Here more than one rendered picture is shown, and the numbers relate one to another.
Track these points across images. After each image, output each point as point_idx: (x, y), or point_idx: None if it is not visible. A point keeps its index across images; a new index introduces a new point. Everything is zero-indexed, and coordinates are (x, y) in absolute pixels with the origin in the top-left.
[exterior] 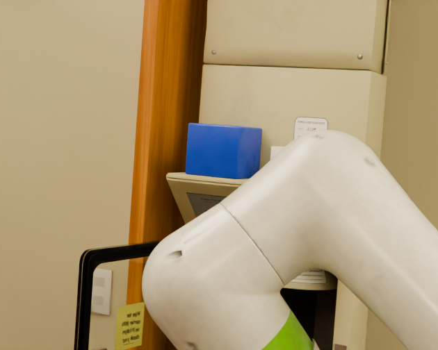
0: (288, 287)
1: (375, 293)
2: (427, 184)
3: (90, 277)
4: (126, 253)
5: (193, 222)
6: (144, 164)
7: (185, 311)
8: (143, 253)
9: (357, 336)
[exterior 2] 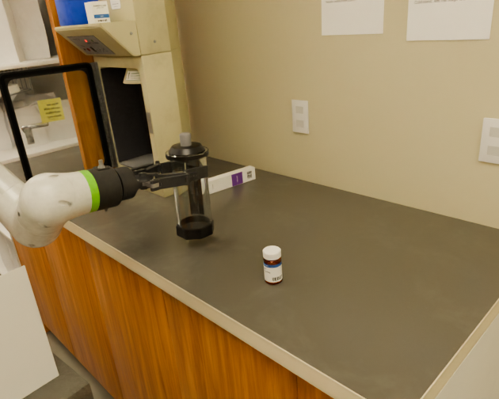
0: (129, 83)
1: None
2: (245, 12)
3: (4, 86)
4: (31, 73)
5: None
6: (53, 24)
7: None
8: (47, 72)
9: (161, 107)
